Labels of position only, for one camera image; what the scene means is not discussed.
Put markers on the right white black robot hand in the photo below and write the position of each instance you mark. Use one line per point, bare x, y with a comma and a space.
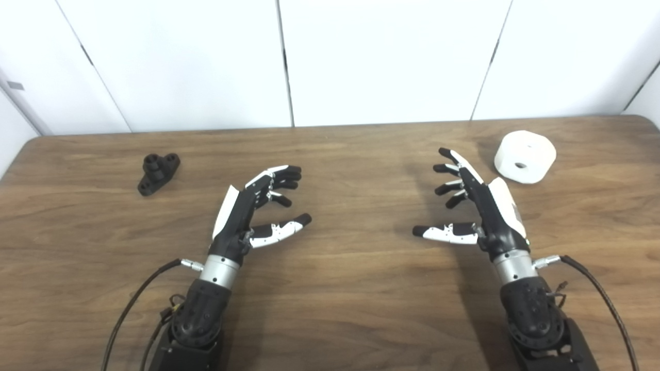
495, 216

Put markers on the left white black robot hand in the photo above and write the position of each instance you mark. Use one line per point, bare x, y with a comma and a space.
234, 221

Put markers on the round white plastic piece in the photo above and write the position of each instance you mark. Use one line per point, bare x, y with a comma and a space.
531, 152

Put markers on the black plastic holder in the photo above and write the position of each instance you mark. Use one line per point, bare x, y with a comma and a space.
154, 175

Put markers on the small grey wall tag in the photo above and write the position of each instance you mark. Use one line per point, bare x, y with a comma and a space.
15, 85

